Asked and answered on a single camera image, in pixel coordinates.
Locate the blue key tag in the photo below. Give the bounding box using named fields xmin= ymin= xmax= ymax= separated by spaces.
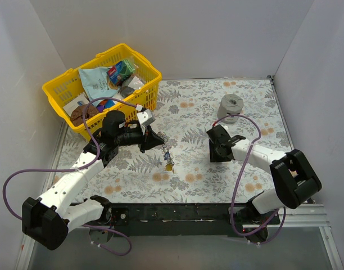
xmin=164 ymin=151 xmax=170 ymax=160

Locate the yellow key tag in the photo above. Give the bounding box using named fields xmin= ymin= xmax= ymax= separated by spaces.
xmin=166 ymin=164 xmax=173 ymax=172

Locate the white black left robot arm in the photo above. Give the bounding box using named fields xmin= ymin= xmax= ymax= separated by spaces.
xmin=22 ymin=109 xmax=164 ymax=250

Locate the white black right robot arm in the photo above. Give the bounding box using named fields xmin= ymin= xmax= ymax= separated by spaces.
xmin=207 ymin=125 xmax=322 ymax=224

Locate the grey tape roll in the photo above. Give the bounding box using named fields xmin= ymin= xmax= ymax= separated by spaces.
xmin=217 ymin=94 xmax=244 ymax=119

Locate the floral table mat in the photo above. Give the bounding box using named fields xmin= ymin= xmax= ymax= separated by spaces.
xmin=74 ymin=79 xmax=291 ymax=203

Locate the brown round pastry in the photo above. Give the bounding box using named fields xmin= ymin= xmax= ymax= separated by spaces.
xmin=70 ymin=105 xmax=99 ymax=126

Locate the light blue chips bag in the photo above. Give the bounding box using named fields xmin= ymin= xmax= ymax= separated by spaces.
xmin=78 ymin=67 xmax=120 ymax=101

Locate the white card box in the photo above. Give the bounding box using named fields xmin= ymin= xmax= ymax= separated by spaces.
xmin=63 ymin=93 xmax=89 ymax=116

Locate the blue green sponge pack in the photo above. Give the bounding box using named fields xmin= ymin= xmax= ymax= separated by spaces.
xmin=107 ymin=60 xmax=135 ymax=86

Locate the yellow plastic basket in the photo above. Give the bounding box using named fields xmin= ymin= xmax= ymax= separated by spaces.
xmin=42 ymin=43 xmax=162 ymax=141

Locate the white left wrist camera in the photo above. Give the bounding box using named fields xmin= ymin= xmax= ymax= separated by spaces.
xmin=137 ymin=109 xmax=155 ymax=134

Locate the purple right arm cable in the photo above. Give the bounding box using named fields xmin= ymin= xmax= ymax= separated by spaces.
xmin=212 ymin=114 xmax=287 ymax=244

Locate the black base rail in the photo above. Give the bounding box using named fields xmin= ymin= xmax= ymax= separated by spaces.
xmin=79 ymin=202 xmax=281 ymax=239

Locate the aluminium frame rail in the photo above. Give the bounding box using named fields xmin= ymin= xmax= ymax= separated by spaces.
xmin=25 ymin=204 xmax=330 ymax=229

